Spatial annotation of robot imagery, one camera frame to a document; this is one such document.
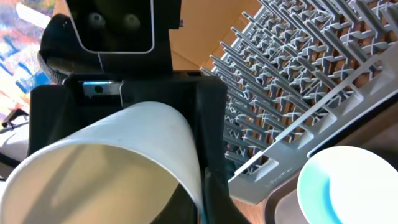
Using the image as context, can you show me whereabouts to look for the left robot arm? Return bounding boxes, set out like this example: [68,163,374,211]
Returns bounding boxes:
[29,14,228,185]

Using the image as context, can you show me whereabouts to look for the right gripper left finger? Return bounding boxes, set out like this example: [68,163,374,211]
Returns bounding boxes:
[151,185,198,224]

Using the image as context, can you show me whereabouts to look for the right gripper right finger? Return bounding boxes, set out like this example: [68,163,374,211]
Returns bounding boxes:
[203,167,249,224]

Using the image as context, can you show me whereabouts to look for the grey plastic dish rack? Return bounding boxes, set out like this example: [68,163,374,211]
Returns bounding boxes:
[205,0,397,204]

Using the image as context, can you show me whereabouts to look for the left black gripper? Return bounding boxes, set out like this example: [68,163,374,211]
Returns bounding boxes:
[28,71,228,185]

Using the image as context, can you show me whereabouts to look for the brown serving tray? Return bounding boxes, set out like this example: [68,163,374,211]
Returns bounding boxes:
[264,97,397,224]

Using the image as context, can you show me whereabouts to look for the light blue bowl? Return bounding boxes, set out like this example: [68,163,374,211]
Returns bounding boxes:
[297,146,397,224]

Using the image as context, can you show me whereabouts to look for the white paper cup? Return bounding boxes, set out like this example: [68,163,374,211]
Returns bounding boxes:
[1,101,204,223]

